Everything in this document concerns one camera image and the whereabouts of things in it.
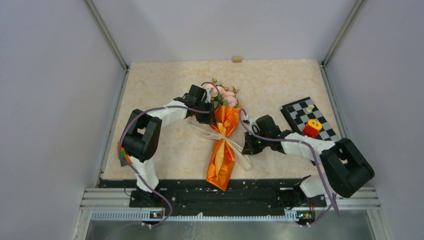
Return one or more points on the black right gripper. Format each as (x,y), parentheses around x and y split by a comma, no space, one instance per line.
(249,148)

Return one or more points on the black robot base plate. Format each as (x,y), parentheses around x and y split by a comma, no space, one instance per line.
(242,198)

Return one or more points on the white chess knight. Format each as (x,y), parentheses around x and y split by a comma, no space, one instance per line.
(310,108)

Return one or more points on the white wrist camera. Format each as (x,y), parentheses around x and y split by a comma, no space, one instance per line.
(209,92)
(250,121)

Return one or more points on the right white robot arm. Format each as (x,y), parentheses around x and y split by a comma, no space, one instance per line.
(341,167)

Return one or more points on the orange yellow wrapping paper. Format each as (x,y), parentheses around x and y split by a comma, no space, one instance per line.
(223,159)

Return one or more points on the orange tape measure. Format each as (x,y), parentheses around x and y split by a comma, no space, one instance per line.
(123,157)

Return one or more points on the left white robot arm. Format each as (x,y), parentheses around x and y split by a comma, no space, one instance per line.
(140,138)

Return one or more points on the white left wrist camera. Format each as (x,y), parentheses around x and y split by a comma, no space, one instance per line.
(209,92)

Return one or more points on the aluminium frame rail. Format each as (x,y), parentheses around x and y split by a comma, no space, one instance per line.
(356,216)

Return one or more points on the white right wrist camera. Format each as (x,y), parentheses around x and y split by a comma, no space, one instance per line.
(250,121)

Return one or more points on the yellow traffic light toy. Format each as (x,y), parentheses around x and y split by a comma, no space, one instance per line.
(315,124)

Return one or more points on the red oval toy block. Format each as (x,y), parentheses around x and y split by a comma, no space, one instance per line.
(311,131)

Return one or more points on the small wooden block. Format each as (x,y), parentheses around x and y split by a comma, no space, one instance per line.
(237,59)

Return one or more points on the black silver chessboard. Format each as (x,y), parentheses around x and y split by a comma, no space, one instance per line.
(299,112)

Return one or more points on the pink brown rose stem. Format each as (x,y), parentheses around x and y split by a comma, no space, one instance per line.
(215,90)

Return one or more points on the cream printed ribbon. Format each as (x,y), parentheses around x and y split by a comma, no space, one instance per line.
(212,135)

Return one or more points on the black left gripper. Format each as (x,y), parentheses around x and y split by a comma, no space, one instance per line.
(207,119)

